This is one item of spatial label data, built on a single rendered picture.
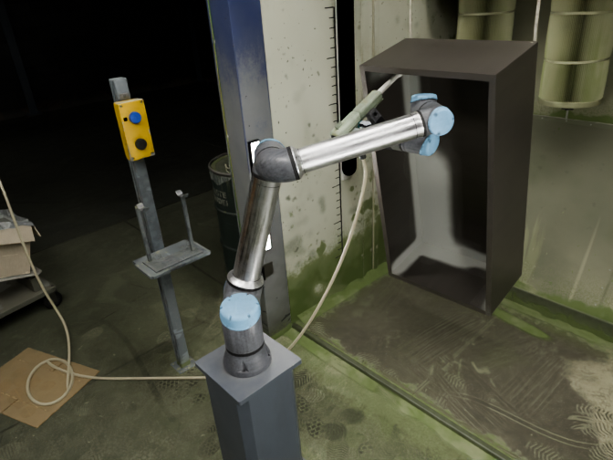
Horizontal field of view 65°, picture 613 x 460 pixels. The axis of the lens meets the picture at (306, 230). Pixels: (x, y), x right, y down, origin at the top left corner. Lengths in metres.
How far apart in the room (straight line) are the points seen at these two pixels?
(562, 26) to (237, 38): 1.71
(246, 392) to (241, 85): 1.38
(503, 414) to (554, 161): 1.63
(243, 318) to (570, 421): 1.67
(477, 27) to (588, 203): 1.24
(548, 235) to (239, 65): 2.12
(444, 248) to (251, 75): 1.46
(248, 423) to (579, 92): 2.38
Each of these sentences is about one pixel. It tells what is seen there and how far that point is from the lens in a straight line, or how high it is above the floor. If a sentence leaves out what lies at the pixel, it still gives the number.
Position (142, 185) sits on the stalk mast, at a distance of 2.44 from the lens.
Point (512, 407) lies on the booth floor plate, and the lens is 2.71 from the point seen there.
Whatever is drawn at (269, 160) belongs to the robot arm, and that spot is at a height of 1.45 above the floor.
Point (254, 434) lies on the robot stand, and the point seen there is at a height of 0.42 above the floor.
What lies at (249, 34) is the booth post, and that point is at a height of 1.77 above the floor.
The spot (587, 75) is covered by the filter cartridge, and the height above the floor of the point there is 1.43.
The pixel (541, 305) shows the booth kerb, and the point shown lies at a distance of 3.31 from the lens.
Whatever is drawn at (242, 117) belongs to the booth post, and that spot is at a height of 1.40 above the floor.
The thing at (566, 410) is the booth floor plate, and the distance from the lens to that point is 2.78.
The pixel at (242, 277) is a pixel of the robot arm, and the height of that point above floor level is 0.95.
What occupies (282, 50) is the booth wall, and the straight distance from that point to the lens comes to 2.54.
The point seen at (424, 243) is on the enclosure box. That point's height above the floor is 0.53.
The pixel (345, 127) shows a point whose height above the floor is 1.45.
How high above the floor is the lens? 1.95
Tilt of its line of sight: 27 degrees down
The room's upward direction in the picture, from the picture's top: 4 degrees counter-clockwise
